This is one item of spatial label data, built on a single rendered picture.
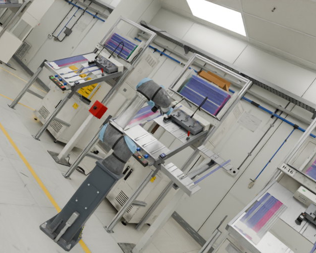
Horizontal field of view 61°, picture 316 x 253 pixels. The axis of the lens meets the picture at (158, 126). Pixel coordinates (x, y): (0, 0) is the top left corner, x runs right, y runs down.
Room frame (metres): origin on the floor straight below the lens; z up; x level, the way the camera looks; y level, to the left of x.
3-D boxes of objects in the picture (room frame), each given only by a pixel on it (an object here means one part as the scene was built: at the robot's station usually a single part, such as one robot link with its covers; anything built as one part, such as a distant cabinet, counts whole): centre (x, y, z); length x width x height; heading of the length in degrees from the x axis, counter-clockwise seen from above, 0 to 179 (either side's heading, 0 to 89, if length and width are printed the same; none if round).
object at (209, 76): (3.17, -0.26, 1.82); 0.68 x 0.30 x 0.20; 58
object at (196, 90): (2.86, -0.20, 1.52); 0.51 x 0.13 x 0.27; 58
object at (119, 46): (3.79, 1.01, 0.95); 1.35 x 0.82 x 1.90; 148
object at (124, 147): (1.79, 0.08, 0.72); 0.13 x 0.12 x 0.14; 84
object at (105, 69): (3.61, 1.10, 0.66); 1.01 x 0.73 x 1.31; 148
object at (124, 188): (3.00, -0.21, 0.31); 0.70 x 0.65 x 0.62; 58
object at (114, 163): (1.79, 0.08, 0.60); 0.15 x 0.15 x 0.10
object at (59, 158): (2.99, 0.65, 0.39); 0.24 x 0.24 x 0.78; 58
